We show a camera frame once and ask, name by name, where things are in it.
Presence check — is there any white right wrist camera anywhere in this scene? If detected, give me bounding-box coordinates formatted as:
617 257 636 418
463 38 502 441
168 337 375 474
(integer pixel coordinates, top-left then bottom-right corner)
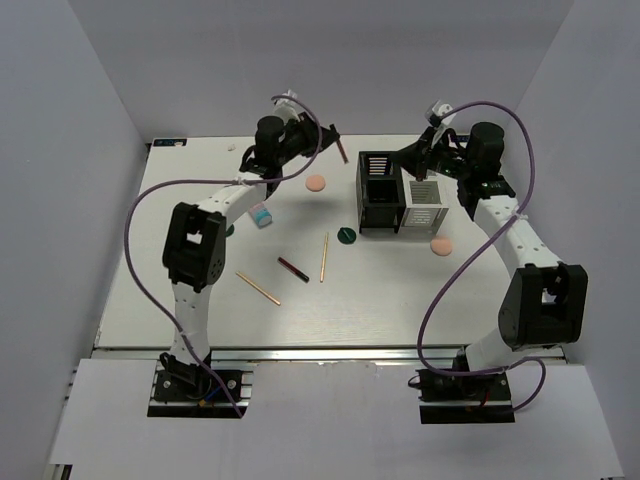
425 100 452 128

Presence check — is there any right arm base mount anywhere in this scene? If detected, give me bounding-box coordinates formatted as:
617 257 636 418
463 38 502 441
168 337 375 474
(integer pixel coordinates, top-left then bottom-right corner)
407 369 515 425

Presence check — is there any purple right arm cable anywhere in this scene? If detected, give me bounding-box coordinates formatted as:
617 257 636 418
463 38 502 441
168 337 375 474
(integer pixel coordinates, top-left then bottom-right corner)
417 101 547 414

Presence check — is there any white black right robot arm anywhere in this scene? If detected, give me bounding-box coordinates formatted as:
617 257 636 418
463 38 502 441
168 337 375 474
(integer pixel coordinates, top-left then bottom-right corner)
389 122 588 399

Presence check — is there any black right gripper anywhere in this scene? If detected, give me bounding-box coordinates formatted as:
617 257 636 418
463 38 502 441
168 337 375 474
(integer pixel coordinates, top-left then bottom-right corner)
389 127 473 183

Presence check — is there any dark green round puff right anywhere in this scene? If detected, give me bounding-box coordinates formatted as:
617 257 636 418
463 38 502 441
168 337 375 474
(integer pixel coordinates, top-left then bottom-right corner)
337 227 357 245

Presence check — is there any gold makeup stick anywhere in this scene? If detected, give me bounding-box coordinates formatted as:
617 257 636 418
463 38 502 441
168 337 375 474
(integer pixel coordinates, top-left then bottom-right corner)
319 232 329 283
235 271 282 306

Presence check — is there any black slotted organizer box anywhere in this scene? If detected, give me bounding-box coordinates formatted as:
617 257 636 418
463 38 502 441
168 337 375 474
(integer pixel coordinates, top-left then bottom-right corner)
356 151 406 233

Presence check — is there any white pink teal spray bottle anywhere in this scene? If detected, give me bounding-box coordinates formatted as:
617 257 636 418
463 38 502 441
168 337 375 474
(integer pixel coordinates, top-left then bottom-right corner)
248 203 273 229

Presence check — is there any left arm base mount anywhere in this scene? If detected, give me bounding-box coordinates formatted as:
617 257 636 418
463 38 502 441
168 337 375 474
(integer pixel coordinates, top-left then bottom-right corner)
147 352 253 420

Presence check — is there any pink round makeup puff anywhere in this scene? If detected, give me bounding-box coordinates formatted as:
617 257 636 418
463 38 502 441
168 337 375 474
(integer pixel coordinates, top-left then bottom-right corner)
305 175 326 192

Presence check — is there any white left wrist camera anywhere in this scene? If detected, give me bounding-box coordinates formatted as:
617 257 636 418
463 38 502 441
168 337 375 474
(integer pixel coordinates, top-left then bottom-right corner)
273 89 299 123

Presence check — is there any red lip gloss tube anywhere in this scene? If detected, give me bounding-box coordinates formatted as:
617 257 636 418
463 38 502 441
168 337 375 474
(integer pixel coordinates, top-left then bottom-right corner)
277 257 310 283

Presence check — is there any red black lip gloss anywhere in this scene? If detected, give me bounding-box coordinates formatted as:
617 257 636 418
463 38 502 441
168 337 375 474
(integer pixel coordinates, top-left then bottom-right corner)
336 140 349 164

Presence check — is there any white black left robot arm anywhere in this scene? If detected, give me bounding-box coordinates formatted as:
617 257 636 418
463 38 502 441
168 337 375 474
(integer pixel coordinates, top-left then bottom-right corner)
160 113 340 399

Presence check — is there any white slotted organizer box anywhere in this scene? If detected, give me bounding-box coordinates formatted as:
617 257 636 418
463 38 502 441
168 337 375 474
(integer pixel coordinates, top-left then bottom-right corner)
400 171 449 236

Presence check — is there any blue table label left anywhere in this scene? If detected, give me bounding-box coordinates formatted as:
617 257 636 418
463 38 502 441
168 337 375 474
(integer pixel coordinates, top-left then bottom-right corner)
152 138 187 148

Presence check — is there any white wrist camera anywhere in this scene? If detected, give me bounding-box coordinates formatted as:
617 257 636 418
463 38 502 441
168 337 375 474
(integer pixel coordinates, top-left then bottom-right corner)
273 89 299 123
425 100 452 128

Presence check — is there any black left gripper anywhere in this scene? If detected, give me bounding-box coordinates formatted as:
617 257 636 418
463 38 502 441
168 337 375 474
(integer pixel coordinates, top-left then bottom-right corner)
274 112 338 167

